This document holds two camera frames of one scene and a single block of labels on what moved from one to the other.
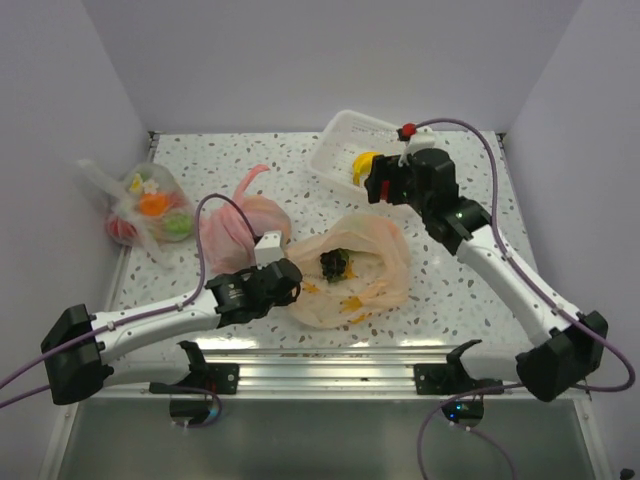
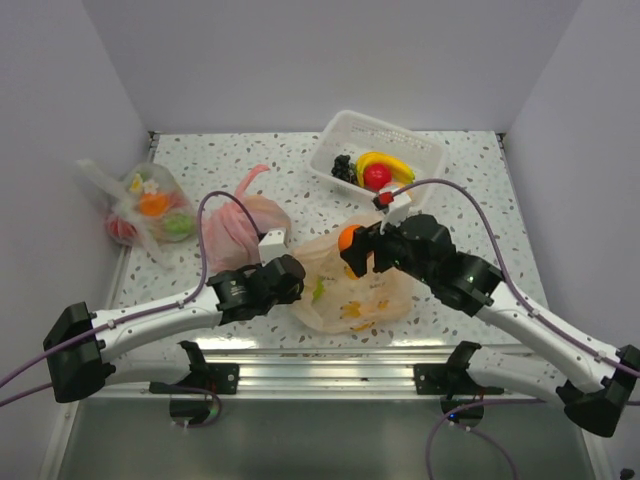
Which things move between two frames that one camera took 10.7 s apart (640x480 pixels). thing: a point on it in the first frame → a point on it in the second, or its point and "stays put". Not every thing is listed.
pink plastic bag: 227,234 stays put
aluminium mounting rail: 343,373 stays put
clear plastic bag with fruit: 149,206 stays put
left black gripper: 285,301 stays put
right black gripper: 385,168 → 368,239
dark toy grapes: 333,264 → 344,169
